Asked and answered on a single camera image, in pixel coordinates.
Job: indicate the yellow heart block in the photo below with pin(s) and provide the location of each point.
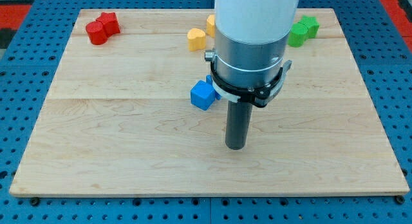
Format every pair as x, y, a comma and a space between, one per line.
196, 39

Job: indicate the yellow block behind arm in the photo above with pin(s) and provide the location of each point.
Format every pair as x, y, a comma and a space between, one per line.
210, 25

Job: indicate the light wooden board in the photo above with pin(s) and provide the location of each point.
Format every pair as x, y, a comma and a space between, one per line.
118, 121

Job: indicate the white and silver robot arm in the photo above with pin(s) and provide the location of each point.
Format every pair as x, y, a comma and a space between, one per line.
249, 46

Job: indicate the green star block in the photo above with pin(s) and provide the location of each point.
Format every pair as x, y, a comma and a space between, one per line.
310, 22

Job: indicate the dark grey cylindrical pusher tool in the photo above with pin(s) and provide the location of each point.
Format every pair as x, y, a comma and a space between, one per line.
238, 120

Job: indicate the green cylinder block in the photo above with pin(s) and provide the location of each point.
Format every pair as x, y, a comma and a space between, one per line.
298, 35

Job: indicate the blue cube block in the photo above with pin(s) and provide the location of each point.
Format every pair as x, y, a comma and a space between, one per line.
202, 95

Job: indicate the red star block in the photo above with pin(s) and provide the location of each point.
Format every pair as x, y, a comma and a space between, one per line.
110, 23

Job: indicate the red cylinder block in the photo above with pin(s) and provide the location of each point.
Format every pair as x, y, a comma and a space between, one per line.
96, 33

